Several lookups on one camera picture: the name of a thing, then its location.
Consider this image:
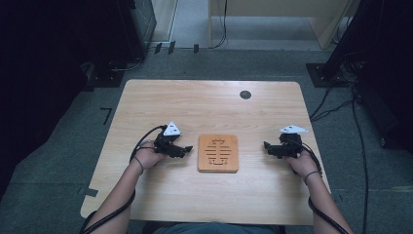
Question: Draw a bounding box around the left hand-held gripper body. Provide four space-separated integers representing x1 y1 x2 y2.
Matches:
153 121 183 157

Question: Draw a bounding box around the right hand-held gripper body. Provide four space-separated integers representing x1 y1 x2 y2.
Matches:
278 124 310 160

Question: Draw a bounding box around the square carved wooden coaster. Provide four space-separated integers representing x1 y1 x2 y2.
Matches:
197 134 240 175

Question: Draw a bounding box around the person's left hand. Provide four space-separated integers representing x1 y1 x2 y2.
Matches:
131 139 168 172

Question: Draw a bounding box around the person's right hand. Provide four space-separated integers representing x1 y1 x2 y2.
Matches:
284 148 321 183

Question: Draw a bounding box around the black left wrist band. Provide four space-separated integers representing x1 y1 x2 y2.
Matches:
132 155 145 174

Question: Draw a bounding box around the black wrist band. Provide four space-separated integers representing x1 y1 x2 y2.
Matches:
132 155 145 174
303 170 322 185

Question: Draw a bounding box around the black right wrist band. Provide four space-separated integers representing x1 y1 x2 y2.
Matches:
303 170 322 185

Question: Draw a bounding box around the glass-fronted dark cabinet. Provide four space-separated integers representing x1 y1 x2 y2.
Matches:
131 0 158 59

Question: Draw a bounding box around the dark curtain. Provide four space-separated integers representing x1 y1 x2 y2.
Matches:
0 0 145 203
324 0 413 154

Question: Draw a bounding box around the light wooden desk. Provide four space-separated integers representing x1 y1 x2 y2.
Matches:
207 0 361 51

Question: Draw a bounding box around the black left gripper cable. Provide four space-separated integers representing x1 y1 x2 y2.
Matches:
78 124 169 234

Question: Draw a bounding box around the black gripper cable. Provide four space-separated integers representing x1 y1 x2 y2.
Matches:
290 138 351 234
78 124 169 234

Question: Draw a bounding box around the forked black floor cable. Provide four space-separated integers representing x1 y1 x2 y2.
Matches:
309 86 355 123

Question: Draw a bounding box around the black stand base plate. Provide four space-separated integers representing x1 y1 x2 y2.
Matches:
85 67 126 89
306 62 352 89

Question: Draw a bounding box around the long black floor cable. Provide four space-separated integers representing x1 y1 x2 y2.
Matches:
351 83 370 234

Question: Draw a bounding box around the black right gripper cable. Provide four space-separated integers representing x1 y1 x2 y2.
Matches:
290 138 351 234

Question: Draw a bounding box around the black hanging desk cable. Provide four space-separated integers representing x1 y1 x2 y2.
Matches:
208 0 229 50

